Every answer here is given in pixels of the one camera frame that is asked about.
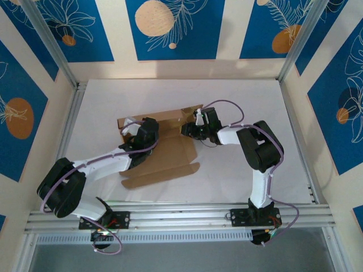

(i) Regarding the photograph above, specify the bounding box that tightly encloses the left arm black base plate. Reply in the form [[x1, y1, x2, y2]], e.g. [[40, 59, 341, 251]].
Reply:
[[78, 211, 131, 230]]

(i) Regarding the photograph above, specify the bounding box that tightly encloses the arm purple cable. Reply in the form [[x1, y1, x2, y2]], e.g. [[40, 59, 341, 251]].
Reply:
[[202, 99, 300, 244], [41, 120, 159, 254]]

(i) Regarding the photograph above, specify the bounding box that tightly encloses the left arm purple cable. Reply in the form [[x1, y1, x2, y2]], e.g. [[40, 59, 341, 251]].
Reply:
[[41, 120, 159, 254]]

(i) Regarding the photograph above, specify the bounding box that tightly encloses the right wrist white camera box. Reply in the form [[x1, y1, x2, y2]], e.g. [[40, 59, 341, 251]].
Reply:
[[193, 108, 205, 126]]

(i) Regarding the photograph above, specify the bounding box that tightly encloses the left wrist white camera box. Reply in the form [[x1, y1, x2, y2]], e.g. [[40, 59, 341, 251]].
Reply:
[[123, 116, 146, 136]]

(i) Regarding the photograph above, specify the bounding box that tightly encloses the aluminium base rail beam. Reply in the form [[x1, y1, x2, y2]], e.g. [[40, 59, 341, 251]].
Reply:
[[24, 201, 338, 235]]

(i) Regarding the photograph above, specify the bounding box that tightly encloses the brown cardboard paper box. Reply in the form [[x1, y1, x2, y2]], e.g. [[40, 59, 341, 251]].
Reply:
[[116, 104, 204, 189]]

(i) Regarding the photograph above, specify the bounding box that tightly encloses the grey slotted cable duct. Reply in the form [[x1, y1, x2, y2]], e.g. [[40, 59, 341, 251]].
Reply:
[[36, 228, 254, 245]]

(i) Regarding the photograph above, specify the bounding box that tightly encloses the aluminium frame leg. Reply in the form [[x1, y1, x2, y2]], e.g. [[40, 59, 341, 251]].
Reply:
[[323, 226, 351, 272], [12, 233, 39, 272]]

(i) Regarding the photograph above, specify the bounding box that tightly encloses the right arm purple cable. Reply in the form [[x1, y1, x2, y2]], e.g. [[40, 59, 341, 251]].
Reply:
[[202, 99, 300, 244]]

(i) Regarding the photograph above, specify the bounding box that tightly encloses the black controller module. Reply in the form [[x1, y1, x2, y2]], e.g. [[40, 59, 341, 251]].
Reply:
[[251, 229, 277, 247], [90, 229, 116, 250]]

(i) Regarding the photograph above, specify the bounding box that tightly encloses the aluminium side rail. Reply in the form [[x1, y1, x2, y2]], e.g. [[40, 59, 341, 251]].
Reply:
[[41, 82, 87, 210], [280, 80, 319, 205]]

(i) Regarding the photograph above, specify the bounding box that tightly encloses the aluminium frame post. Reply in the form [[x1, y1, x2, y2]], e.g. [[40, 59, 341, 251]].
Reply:
[[21, 0, 79, 89], [275, 0, 333, 83]]

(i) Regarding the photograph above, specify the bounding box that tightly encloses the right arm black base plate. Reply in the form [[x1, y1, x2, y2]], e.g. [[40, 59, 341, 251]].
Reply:
[[230, 208, 282, 228]]

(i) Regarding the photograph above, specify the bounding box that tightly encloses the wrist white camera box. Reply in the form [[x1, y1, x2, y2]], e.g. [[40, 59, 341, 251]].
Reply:
[[123, 116, 146, 136], [193, 108, 205, 126]]

